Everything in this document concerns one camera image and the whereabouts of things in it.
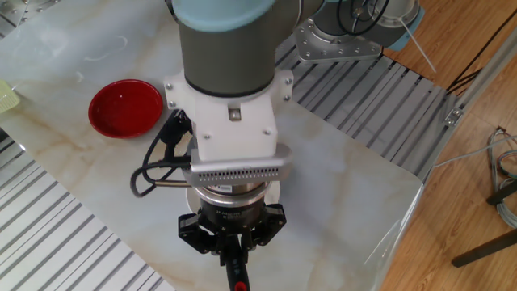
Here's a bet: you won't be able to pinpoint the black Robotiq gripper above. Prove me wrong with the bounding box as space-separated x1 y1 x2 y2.
177 200 288 267

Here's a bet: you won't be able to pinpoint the black ladle red accents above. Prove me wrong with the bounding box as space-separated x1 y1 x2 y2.
225 242 251 291

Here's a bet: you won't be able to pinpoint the white ceramic bowl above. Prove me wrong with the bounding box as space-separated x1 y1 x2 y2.
185 180 281 215

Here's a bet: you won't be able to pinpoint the red bowl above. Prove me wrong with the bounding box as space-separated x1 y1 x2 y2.
87 78 165 140

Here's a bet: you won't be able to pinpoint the silver force torque sensor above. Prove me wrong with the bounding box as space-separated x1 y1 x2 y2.
193 181 271 209

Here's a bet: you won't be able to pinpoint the marble pattern table mat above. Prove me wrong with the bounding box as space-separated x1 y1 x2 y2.
0 0 424 291

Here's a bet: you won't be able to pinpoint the black furniture leg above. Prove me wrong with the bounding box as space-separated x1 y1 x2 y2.
486 179 517 206
451 228 517 268

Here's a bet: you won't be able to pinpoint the yellow green plastic basket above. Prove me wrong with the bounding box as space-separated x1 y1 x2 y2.
0 79 21 115

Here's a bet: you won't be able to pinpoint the white zip tie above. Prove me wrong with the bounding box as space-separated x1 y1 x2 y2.
397 15 438 74

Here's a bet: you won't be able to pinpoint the silver screwed plate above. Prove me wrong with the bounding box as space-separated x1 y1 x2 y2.
0 0 61 40

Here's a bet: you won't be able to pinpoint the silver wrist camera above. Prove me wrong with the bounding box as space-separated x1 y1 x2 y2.
182 143 294 189

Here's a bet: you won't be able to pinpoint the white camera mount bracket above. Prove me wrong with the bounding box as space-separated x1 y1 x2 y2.
163 69 295 162

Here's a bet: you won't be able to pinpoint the black wrist cable bundle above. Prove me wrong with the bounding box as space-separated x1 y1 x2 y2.
129 108 194 199

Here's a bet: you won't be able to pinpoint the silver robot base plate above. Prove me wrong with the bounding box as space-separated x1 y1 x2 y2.
293 18 383 64

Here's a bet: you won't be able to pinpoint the black base cable loop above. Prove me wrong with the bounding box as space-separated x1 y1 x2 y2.
337 0 391 37

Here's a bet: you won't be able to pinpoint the steel corner bracket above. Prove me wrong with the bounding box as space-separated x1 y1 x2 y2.
443 107 464 129

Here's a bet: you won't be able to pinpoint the light grey cable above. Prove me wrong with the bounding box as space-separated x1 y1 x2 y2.
434 135 517 169

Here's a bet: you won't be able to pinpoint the grey cable bundle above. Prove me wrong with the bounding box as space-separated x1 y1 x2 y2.
486 127 517 230

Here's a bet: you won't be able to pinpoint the black floor cables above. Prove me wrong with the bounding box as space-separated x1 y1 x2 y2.
446 7 517 96

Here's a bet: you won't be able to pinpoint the aluminium frame beam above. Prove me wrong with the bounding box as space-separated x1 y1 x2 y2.
415 26 517 183

